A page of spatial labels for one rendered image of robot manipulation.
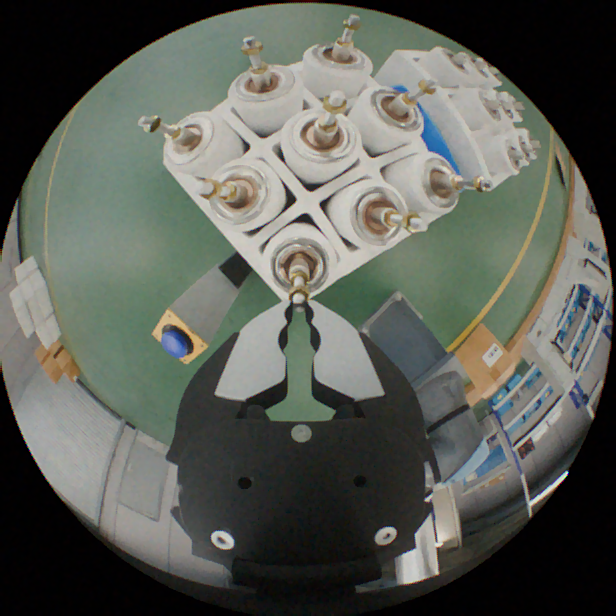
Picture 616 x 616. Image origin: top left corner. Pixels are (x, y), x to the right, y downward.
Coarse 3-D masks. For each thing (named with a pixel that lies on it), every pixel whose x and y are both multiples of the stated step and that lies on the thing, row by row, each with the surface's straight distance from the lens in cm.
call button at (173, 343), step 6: (162, 336) 25; (168, 336) 24; (174, 336) 24; (180, 336) 24; (162, 342) 26; (168, 342) 25; (174, 342) 24; (180, 342) 24; (186, 342) 25; (168, 348) 26; (174, 348) 25; (180, 348) 24; (186, 348) 24; (174, 354) 26; (180, 354) 25
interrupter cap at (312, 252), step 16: (288, 240) 21; (304, 240) 21; (272, 256) 22; (288, 256) 22; (304, 256) 22; (320, 256) 22; (272, 272) 22; (288, 272) 22; (320, 272) 22; (288, 288) 23
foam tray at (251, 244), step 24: (312, 96) 35; (240, 120) 34; (264, 144) 31; (408, 144) 38; (168, 168) 38; (360, 168) 31; (192, 192) 34; (288, 192) 39; (312, 192) 28; (288, 216) 28; (312, 216) 28; (432, 216) 37; (240, 240) 30; (264, 240) 29; (336, 240) 29; (360, 264) 31
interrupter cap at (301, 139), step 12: (300, 120) 24; (312, 120) 24; (300, 132) 23; (312, 132) 23; (336, 132) 24; (348, 132) 24; (300, 144) 22; (312, 144) 23; (324, 144) 23; (336, 144) 23; (348, 144) 23; (312, 156) 22; (324, 156) 22; (336, 156) 22
